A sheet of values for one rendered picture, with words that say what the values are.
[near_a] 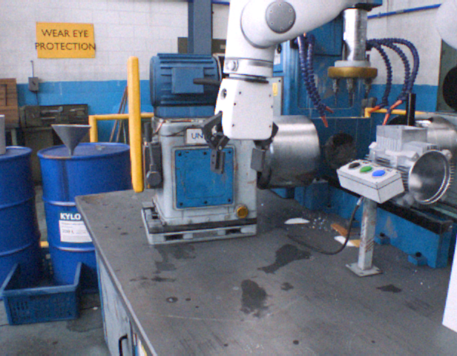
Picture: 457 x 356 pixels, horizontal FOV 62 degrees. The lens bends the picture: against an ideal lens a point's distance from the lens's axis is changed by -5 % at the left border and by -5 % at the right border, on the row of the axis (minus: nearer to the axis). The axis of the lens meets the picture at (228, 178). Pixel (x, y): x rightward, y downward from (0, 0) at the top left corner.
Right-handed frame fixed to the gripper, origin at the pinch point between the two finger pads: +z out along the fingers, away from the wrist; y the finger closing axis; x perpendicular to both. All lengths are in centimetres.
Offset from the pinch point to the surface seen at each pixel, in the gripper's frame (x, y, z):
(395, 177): -9.8, 38.3, 2.0
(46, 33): 555, 92, -63
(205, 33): 484, 313, -89
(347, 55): 37, 76, -29
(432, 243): -13, 58, 20
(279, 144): 34, 44, 3
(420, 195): -1, 73, 12
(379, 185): -8.3, 34.4, 3.9
